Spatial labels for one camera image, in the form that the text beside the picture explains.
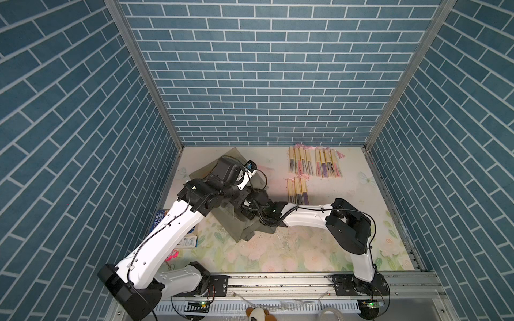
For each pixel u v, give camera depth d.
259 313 0.67
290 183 1.04
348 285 0.74
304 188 1.02
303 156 1.16
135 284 0.37
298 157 1.16
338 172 1.08
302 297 0.72
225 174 0.50
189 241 0.84
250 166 0.60
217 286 0.74
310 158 1.15
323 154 1.17
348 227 0.51
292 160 1.15
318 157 1.16
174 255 0.81
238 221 0.72
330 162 1.12
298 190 1.02
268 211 0.68
